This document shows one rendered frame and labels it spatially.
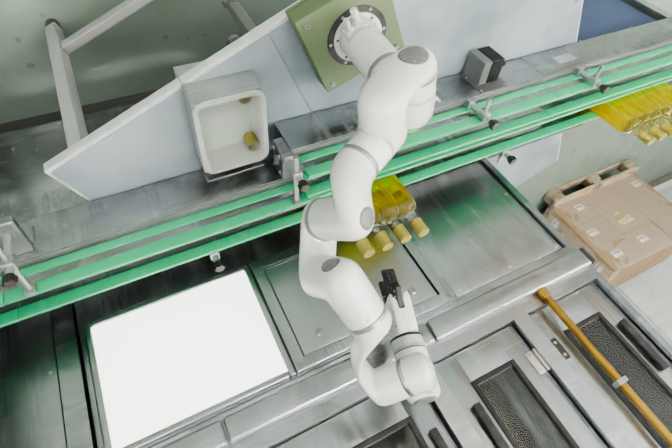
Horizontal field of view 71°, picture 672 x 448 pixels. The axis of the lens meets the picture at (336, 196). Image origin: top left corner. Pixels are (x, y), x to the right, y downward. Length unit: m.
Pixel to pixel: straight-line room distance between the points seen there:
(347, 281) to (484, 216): 0.85
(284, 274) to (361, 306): 0.50
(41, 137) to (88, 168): 0.68
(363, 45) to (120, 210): 0.72
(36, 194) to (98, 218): 0.47
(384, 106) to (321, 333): 0.64
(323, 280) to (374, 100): 0.33
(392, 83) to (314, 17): 0.32
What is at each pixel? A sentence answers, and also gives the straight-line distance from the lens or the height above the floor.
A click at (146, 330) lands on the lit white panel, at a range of 1.30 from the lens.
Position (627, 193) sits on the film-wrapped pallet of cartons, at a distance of 5.58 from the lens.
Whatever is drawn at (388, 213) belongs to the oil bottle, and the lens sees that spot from 1.28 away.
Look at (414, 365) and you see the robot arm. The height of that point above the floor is 1.48.
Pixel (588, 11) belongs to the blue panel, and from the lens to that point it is 2.28.
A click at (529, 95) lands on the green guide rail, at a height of 0.92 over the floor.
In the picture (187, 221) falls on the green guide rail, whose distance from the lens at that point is 1.25.
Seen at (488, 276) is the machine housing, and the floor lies 1.29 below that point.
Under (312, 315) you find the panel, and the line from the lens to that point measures 1.26.
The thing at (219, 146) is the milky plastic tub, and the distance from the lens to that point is 1.28.
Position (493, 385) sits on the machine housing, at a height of 1.54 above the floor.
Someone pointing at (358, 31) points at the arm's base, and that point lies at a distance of 1.13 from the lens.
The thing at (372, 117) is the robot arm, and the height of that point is 1.16.
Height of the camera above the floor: 1.70
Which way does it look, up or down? 35 degrees down
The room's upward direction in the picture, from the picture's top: 147 degrees clockwise
